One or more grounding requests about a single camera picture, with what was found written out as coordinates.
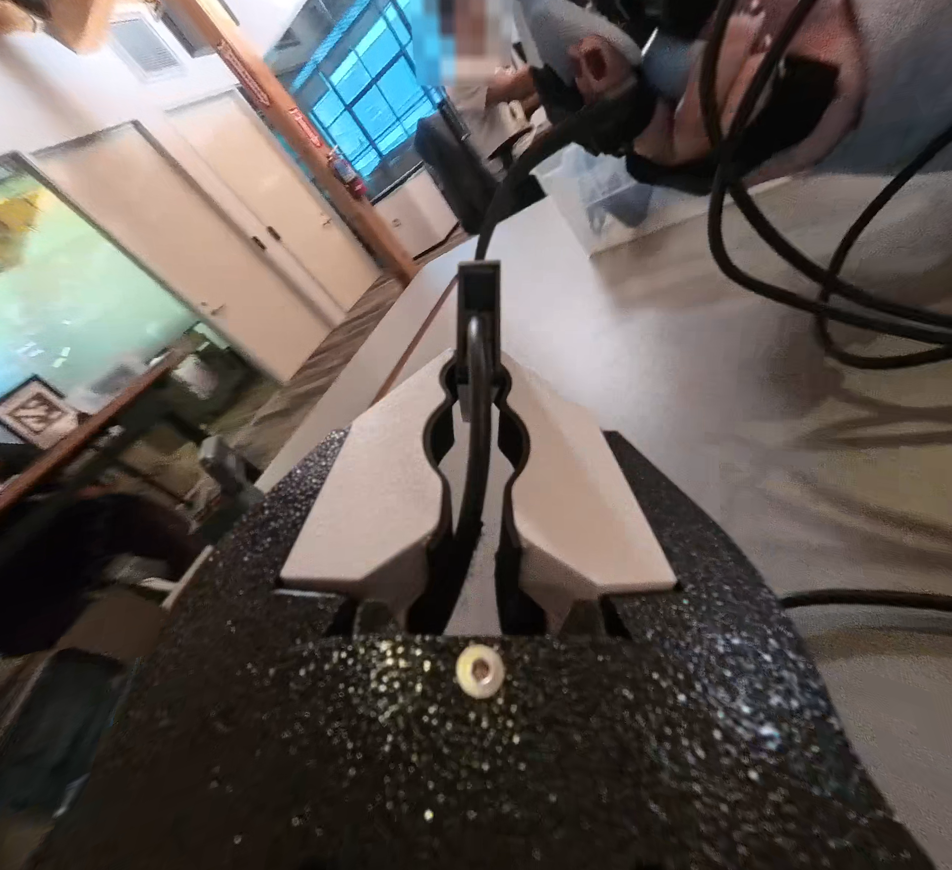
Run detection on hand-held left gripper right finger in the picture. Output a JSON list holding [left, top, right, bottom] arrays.
[[494, 353, 679, 633]]

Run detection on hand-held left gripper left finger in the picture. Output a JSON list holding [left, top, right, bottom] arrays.
[[279, 348, 456, 621]]

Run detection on thick black cable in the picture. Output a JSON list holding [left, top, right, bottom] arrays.
[[703, 0, 952, 335]]

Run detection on clear plastic bin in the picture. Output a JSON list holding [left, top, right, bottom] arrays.
[[532, 141, 793, 259]]

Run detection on person's right hand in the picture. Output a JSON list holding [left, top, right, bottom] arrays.
[[665, 0, 875, 168]]

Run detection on black office chair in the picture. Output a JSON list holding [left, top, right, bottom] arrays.
[[414, 113, 547, 237]]

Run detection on white cabinet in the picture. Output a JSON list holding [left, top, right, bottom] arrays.
[[370, 167, 458, 257]]

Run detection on wooden desk black legs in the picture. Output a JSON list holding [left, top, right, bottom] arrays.
[[0, 345, 194, 514]]

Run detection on red fire extinguisher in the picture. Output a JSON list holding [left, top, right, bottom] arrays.
[[326, 144, 369, 201]]

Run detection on large grid window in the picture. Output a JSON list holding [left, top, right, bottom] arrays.
[[264, 0, 447, 183]]

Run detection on framed marker sign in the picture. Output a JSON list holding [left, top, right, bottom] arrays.
[[0, 375, 79, 450]]

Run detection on thin black cable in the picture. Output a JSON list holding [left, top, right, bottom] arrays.
[[777, 587, 952, 611]]

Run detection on wall vent grille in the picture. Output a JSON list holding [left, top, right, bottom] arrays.
[[108, 14, 187, 82]]

